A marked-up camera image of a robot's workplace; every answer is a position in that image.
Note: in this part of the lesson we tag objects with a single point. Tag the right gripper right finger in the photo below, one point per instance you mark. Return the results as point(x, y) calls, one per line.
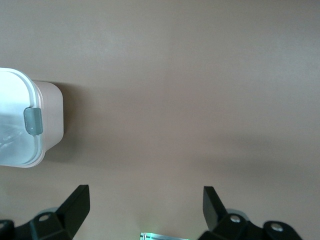
point(225, 225)

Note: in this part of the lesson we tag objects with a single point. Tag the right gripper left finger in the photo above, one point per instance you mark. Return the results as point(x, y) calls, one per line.
point(65, 220)

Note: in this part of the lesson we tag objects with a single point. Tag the white plastic box lid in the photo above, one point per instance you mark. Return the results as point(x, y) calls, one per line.
point(12, 112)

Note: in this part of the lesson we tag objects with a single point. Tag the translucent plastic box base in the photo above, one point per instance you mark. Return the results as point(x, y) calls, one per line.
point(53, 112)

